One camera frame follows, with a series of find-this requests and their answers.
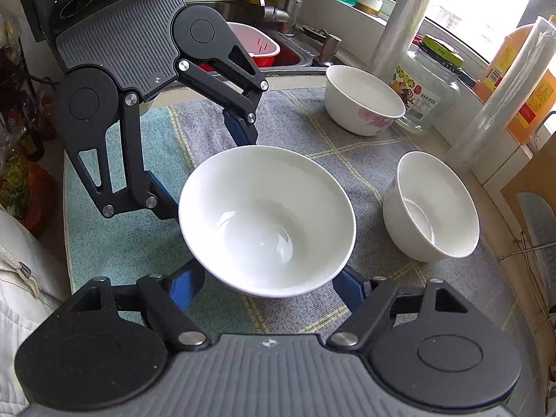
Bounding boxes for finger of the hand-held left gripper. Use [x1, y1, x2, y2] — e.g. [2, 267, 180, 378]
[64, 89, 183, 223]
[178, 22, 270, 148]

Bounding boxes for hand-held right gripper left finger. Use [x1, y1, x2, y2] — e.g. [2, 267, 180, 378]
[72, 258, 211, 350]

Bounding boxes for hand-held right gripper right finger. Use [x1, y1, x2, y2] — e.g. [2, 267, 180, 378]
[326, 265, 472, 350]

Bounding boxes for white bowl pink flowers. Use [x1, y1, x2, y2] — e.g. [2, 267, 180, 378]
[382, 151, 481, 263]
[325, 64, 407, 137]
[178, 145, 358, 299]

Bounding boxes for checked grey-green table cloth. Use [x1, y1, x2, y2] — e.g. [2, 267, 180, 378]
[63, 87, 539, 400]

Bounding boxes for pink plastic colander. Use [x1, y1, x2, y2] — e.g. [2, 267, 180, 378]
[226, 22, 279, 69]

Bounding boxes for stainless steel sink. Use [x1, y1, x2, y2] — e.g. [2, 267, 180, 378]
[180, 0, 344, 80]

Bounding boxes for metal sink fitting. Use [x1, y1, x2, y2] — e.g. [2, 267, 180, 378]
[320, 34, 345, 65]

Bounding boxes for plastic bag of vegetables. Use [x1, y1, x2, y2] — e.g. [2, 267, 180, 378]
[0, 9, 59, 237]

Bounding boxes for person's white jacket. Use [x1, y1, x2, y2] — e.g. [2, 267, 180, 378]
[0, 206, 72, 417]

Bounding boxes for glass jar green lid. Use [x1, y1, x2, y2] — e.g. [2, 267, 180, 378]
[391, 35, 461, 133]

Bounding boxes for clear plastic wrap roll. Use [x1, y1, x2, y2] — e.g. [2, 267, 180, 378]
[449, 15, 556, 166]
[367, 0, 439, 80]

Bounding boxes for wooden cutting board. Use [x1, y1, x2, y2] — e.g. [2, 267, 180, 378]
[499, 158, 556, 270]

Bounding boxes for metal wire rack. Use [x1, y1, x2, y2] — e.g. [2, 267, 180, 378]
[497, 230, 556, 313]

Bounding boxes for kitchen knife black handle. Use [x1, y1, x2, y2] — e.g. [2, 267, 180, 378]
[516, 191, 556, 313]

